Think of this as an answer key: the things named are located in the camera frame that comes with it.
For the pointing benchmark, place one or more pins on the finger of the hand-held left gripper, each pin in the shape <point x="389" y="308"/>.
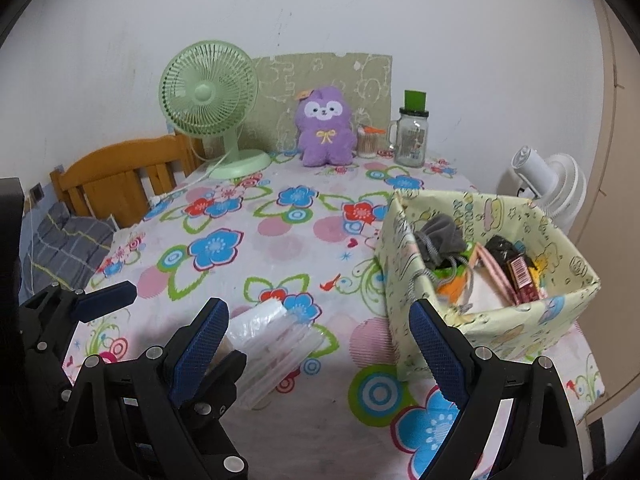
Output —
<point x="107" y="301"/>
<point x="231" y="377"/>

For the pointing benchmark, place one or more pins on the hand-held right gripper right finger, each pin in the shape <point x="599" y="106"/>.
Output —
<point x="437" y="355"/>

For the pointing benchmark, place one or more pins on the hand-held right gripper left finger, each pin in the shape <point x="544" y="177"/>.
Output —
<point x="197" y="355"/>

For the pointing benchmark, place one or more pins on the clear plastic packet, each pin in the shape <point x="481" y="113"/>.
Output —
<point x="270" y="345"/>

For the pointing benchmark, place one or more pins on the orange green small toy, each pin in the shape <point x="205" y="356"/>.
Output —
<point x="450" y="282"/>

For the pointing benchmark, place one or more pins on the yellow cartoon storage box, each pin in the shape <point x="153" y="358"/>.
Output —
<point x="505" y="325"/>

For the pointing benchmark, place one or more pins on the pink striped pouch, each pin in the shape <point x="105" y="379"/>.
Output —
<point x="497" y="277"/>

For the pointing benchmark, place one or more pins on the red snack bar packet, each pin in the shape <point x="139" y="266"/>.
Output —
<point x="524" y="280"/>

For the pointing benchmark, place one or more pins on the black snack packet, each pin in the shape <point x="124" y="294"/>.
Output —
<point x="505" y="249"/>

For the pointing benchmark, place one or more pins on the grey plaid bedding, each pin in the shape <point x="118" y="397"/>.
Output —
<point x="65" y="245"/>

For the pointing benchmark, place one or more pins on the floral tablecloth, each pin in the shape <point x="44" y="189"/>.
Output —
<point x="280" y="260"/>

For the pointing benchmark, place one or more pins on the white standing fan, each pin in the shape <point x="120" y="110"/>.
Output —
<point x="547" y="180"/>

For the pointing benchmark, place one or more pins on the glass jar mug green lid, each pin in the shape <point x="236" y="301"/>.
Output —
<point x="412" y="142"/>

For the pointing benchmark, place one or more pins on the small glass cup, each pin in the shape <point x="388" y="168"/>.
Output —
<point x="369" y="146"/>

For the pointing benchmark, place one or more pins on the green desk fan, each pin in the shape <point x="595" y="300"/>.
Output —
<point x="207" y="92"/>

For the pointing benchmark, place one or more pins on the beige door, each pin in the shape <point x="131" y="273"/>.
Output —
<point x="615" y="185"/>

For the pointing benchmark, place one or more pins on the purple plush toy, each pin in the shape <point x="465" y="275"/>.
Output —
<point x="325" y="135"/>

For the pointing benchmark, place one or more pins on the green patterned board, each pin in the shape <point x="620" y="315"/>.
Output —
<point x="320" y="70"/>

